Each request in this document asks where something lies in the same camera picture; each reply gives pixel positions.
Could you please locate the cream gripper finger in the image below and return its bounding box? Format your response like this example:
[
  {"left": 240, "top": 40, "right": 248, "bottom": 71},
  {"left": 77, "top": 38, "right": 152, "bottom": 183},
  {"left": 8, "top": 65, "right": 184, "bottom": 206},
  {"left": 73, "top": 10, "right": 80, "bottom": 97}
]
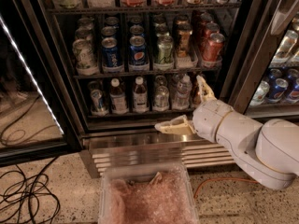
[
  {"left": 196, "top": 76, "right": 216, "bottom": 102},
  {"left": 154, "top": 115, "right": 195, "bottom": 135}
]

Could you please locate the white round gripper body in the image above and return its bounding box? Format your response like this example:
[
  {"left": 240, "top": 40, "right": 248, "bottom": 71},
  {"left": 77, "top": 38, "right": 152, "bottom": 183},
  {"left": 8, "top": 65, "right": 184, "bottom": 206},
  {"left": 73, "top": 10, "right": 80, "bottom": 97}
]
[{"left": 192, "top": 100, "right": 234, "bottom": 142}]

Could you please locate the blue pepsi can front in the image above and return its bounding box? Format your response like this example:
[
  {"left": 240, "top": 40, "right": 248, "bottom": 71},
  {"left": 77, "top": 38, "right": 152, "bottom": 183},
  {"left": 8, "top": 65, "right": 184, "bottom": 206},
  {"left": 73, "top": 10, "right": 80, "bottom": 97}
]
[{"left": 129, "top": 35, "right": 148, "bottom": 71}]

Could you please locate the blue pepsi can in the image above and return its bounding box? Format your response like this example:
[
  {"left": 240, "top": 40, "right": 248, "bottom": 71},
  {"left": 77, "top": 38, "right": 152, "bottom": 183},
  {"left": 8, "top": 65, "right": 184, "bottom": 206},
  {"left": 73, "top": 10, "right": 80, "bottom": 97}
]
[
  {"left": 129, "top": 25, "right": 145, "bottom": 37},
  {"left": 129, "top": 16, "right": 143, "bottom": 26},
  {"left": 129, "top": 35, "right": 148, "bottom": 71}
]

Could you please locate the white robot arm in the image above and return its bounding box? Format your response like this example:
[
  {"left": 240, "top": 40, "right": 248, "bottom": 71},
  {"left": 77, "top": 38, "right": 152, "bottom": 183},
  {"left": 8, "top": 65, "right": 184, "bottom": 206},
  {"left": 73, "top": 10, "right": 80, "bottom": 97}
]
[{"left": 155, "top": 76, "right": 299, "bottom": 189}]

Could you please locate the brown can bottom shelf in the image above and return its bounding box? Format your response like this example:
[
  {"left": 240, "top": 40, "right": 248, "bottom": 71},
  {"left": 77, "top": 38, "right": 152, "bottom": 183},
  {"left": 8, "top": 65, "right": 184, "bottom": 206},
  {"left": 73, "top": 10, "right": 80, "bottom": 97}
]
[{"left": 192, "top": 86, "right": 201, "bottom": 107}]

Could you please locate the red can front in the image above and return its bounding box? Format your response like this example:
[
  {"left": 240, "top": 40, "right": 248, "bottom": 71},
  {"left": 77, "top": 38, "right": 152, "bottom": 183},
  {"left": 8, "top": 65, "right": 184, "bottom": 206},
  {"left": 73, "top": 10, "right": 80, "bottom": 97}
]
[{"left": 203, "top": 33, "right": 225, "bottom": 62}]

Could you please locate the red can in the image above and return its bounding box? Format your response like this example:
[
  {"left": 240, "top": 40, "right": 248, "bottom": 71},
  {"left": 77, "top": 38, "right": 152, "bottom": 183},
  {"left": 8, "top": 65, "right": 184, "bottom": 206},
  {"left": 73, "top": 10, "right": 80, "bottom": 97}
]
[
  {"left": 197, "top": 12, "right": 214, "bottom": 32},
  {"left": 199, "top": 22, "right": 220, "bottom": 51},
  {"left": 203, "top": 33, "right": 225, "bottom": 62}
]

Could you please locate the silver can right compartment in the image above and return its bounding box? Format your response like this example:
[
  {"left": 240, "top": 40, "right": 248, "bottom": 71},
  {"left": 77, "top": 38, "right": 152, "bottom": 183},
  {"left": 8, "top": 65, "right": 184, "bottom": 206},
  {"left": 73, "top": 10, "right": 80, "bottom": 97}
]
[{"left": 249, "top": 81, "right": 269, "bottom": 105}]

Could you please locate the blue pepsi can right compartment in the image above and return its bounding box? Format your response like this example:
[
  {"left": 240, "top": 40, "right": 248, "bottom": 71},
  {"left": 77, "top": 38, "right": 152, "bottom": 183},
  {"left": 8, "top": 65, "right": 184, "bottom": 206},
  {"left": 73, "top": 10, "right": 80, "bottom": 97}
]
[{"left": 267, "top": 78, "right": 289, "bottom": 103}]

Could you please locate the brown gold can front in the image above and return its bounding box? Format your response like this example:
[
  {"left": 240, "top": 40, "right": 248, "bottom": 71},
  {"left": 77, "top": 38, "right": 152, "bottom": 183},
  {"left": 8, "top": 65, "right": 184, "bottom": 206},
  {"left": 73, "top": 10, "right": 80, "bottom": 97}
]
[{"left": 176, "top": 23, "right": 192, "bottom": 57}]

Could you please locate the brown gold can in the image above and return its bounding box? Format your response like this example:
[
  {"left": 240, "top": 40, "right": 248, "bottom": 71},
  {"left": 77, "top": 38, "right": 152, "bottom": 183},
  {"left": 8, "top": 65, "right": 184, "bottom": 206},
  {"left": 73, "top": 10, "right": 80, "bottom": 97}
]
[
  {"left": 173, "top": 14, "right": 190, "bottom": 26},
  {"left": 176, "top": 23, "right": 192, "bottom": 57}
]

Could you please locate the red can rear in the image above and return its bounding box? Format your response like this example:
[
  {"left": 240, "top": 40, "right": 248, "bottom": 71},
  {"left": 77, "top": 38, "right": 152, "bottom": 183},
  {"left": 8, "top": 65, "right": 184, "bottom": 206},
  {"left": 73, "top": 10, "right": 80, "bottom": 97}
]
[{"left": 197, "top": 12, "right": 214, "bottom": 32}]

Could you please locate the brown gold can rear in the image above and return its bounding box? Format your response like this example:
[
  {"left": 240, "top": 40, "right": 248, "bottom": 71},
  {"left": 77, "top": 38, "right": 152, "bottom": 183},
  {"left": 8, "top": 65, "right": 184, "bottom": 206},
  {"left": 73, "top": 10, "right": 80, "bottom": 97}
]
[{"left": 173, "top": 14, "right": 190, "bottom": 26}]

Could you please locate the stainless steel fridge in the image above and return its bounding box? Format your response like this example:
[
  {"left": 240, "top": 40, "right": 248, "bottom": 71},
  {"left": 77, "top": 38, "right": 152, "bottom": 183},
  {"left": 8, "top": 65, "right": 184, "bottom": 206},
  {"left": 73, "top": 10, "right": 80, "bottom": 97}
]
[{"left": 13, "top": 0, "right": 299, "bottom": 179}]

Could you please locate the blue can front left column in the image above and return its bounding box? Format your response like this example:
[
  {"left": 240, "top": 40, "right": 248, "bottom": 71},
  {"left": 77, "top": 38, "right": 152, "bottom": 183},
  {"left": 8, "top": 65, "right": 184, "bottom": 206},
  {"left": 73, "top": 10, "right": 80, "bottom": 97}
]
[{"left": 101, "top": 37, "right": 121, "bottom": 68}]

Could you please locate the blue can column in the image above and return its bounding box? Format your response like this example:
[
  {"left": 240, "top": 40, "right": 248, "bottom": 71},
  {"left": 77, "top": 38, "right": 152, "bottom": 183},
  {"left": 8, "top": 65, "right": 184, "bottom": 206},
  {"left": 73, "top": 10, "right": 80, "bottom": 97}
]
[
  {"left": 101, "top": 26, "right": 117, "bottom": 38},
  {"left": 105, "top": 17, "right": 120, "bottom": 28},
  {"left": 101, "top": 37, "right": 121, "bottom": 68}
]

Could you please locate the blue pepsi can rear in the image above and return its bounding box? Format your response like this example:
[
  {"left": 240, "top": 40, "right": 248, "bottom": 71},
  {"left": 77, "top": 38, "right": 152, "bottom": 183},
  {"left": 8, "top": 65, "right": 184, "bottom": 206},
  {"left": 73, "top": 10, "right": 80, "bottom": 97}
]
[{"left": 129, "top": 16, "right": 143, "bottom": 26}]

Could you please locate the white green can front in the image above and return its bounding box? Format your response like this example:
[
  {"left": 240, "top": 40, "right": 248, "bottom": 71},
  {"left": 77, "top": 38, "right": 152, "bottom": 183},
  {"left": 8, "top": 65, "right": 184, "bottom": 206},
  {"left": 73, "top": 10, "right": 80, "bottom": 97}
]
[{"left": 72, "top": 39, "right": 97, "bottom": 76}]

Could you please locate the white green can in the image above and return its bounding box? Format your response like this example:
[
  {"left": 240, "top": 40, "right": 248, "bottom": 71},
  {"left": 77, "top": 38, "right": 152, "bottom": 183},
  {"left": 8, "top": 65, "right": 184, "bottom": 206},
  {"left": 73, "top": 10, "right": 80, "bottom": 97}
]
[
  {"left": 75, "top": 28, "right": 93, "bottom": 43},
  {"left": 72, "top": 39, "right": 97, "bottom": 76},
  {"left": 78, "top": 17, "right": 94, "bottom": 30}
]

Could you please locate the blue can rear left column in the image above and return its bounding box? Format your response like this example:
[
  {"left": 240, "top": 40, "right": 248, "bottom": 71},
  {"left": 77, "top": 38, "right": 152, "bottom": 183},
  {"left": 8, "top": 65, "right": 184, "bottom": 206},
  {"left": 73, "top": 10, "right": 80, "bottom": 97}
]
[{"left": 105, "top": 17, "right": 120, "bottom": 28}]

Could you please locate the white green can rear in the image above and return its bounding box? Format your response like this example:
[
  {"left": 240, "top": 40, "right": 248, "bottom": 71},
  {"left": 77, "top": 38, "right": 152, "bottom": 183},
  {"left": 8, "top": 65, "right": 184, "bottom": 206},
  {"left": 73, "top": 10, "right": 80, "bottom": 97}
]
[{"left": 78, "top": 17, "right": 94, "bottom": 30}]

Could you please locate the open glass fridge door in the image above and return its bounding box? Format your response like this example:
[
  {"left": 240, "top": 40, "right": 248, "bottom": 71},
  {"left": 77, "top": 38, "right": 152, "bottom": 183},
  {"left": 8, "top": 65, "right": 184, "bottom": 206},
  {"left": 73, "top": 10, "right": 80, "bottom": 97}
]
[{"left": 0, "top": 0, "right": 81, "bottom": 167}]

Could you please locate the clear water bottle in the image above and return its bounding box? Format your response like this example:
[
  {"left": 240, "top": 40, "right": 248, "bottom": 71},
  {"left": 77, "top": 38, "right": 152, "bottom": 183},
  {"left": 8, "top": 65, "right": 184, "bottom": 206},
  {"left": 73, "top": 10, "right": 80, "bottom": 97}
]
[{"left": 173, "top": 75, "right": 192, "bottom": 110}]

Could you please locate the brown drink bottle right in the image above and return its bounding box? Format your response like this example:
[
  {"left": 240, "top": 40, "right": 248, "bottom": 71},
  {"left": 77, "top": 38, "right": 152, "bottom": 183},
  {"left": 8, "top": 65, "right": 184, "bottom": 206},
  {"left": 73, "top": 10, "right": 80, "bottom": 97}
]
[{"left": 133, "top": 77, "right": 148, "bottom": 113}]

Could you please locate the brown drink bottle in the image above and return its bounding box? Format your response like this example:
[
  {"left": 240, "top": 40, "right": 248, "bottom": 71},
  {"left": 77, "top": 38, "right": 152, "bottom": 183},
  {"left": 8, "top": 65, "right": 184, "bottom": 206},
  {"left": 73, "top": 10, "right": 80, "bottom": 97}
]
[
  {"left": 133, "top": 77, "right": 148, "bottom": 113},
  {"left": 109, "top": 78, "right": 128, "bottom": 114}
]

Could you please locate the closed right glass door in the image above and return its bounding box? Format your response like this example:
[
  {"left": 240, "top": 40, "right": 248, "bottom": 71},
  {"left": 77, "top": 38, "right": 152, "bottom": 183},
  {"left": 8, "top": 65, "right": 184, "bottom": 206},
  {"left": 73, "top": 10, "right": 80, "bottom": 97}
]
[{"left": 220, "top": 0, "right": 299, "bottom": 122}]

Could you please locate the brown drink bottle left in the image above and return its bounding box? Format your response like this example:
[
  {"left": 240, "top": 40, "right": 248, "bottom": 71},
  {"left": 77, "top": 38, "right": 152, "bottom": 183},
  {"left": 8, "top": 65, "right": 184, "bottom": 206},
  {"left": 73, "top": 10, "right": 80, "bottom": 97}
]
[{"left": 109, "top": 78, "right": 128, "bottom": 114}]

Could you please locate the pink bubble wrap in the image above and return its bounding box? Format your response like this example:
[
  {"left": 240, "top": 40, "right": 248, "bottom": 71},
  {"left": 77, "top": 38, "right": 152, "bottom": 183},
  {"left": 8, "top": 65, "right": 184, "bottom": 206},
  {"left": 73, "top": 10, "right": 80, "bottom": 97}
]
[{"left": 105, "top": 172, "right": 196, "bottom": 224}]

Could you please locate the clear plastic bin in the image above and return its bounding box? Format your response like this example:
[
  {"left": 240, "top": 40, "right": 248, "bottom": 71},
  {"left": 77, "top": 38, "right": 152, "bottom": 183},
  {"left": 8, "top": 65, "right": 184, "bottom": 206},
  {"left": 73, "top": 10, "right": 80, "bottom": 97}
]
[{"left": 98, "top": 162, "right": 200, "bottom": 224}]

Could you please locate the orange extension cable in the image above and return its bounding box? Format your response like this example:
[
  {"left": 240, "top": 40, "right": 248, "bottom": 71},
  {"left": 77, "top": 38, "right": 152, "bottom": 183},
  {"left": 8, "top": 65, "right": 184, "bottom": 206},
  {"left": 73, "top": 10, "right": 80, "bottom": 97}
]
[{"left": 193, "top": 176, "right": 260, "bottom": 200}]

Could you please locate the black tangled cable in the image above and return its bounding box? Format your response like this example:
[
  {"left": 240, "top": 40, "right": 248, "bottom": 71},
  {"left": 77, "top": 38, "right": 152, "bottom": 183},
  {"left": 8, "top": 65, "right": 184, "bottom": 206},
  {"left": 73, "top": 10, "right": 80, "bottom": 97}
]
[{"left": 0, "top": 154, "right": 62, "bottom": 224}]

